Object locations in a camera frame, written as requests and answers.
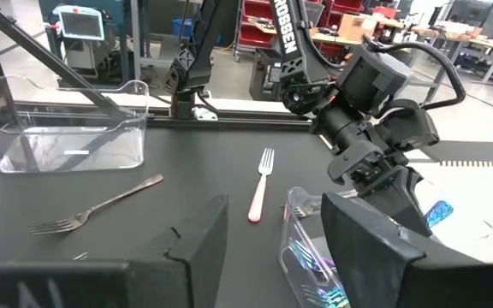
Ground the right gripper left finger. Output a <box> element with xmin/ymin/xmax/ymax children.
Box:
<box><xmin>0</xmin><ymin>194</ymin><xmax>229</xmax><ymax>308</ymax></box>

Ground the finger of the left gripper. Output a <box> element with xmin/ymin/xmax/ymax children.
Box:
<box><xmin>402</xmin><ymin>169</ymin><xmax>434</xmax><ymax>235</ymax></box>
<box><xmin>359</xmin><ymin>171</ymin><xmax>423</xmax><ymax>237</ymax></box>

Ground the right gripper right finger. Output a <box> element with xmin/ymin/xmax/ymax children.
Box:
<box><xmin>321</xmin><ymin>192</ymin><xmax>493</xmax><ymax>308</ymax></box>

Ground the iridescent rainbow fork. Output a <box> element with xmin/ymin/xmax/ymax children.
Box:
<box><xmin>301</xmin><ymin>284</ymin><xmax>350</xmax><ymax>308</ymax></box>
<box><xmin>287</xmin><ymin>239</ymin><xmax>337</xmax><ymax>275</ymax></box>
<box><xmin>424</xmin><ymin>199</ymin><xmax>455</xmax><ymax>230</ymax></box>

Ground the pink-handled fork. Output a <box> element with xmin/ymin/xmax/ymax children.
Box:
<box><xmin>246</xmin><ymin>147</ymin><xmax>276</xmax><ymax>223</ymax></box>

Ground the clear plastic bin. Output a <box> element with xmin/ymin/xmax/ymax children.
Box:
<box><xmin>0</xmin><ymin>74</ymin><xmax>151</xmax><ymax>175</ymax></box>
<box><xmin>277</xmin><ymin>186</ymin><xmax>455</xmax><ymax>308</ymax></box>

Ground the cardboard box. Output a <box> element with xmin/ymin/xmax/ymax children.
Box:
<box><xmin>336</xmin><ymin>12</ymin><xmax>378</xmax><ymax>42</ymax></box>

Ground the red tool cabinet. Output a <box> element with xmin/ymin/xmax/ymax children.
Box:
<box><xmin>234</xmin><ymin>0</ymin><xmax>284</xmax><ymax>50</ymax></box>

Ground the white-framed display screen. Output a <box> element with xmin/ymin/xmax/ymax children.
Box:
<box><xmin>51</xmin><ymin>3</ymin><xmax>106</xmax><ymax>42</ymax></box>

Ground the teal machine cabinet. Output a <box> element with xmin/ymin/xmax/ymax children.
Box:
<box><xmin>36</xmin><ymin>0</ymin><xmax>134</xmax><ymax>89</ymax></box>

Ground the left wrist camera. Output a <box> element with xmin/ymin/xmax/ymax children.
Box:
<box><xmin>374</xmin><ymin>98</ymin><xmax>441</xmax><ymax>151</ymax></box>

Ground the black metal rig frame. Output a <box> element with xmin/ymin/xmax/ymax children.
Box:
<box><xmin>0</xmin><ymin>0</ymin><xmax>329</xmax><ymax>132</ymax></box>

